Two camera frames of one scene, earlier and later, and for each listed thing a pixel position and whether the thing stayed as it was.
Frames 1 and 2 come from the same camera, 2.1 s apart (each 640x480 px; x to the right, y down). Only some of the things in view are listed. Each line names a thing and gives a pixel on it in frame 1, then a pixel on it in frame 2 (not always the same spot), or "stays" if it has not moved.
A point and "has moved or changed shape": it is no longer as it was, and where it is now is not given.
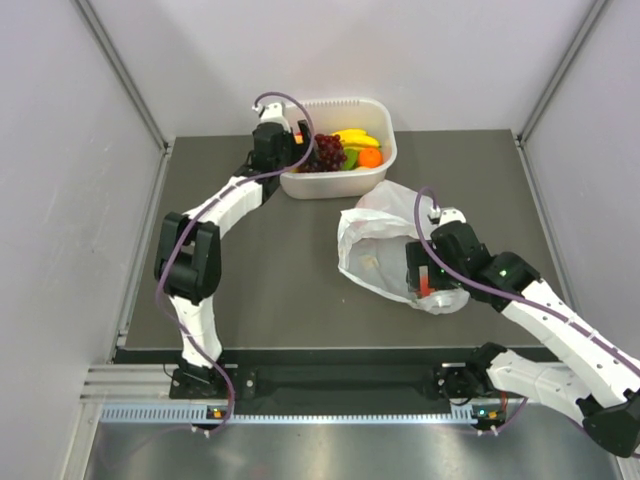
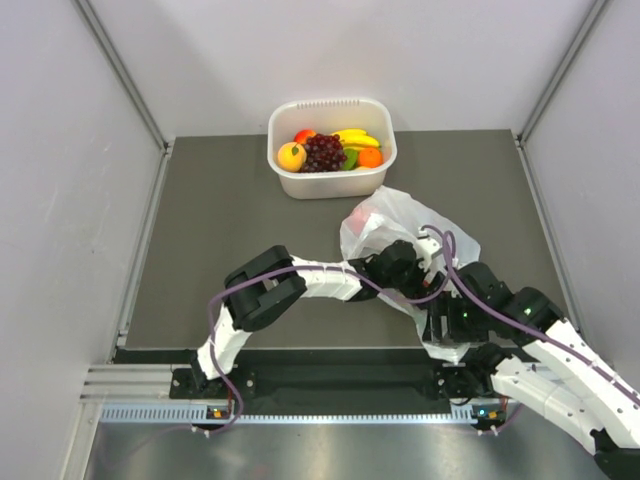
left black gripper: (298, 153) → (417, 289)
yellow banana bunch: (357, 138) stays
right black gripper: (417, 256) → (444, 305)
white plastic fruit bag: (372, 246) has moved or changed shape
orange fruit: (370, 157) stays
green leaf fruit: (351, 157) stays
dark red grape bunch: (327, 156) stays
